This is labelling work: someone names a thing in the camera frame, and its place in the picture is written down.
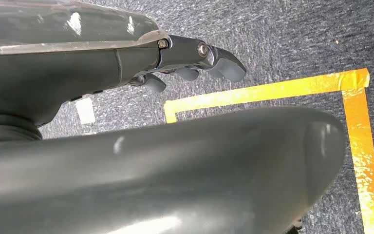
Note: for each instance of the small white rectangular label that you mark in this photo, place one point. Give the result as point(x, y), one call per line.
point(85, 111)

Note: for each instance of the yellow tape corner marking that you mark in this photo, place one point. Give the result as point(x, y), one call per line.
point(358, 129)

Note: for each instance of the ribbed grey left arm sleeve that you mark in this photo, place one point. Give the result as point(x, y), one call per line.
point(6, 130)

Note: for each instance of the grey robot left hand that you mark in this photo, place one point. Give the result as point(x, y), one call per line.
point(77, 71)

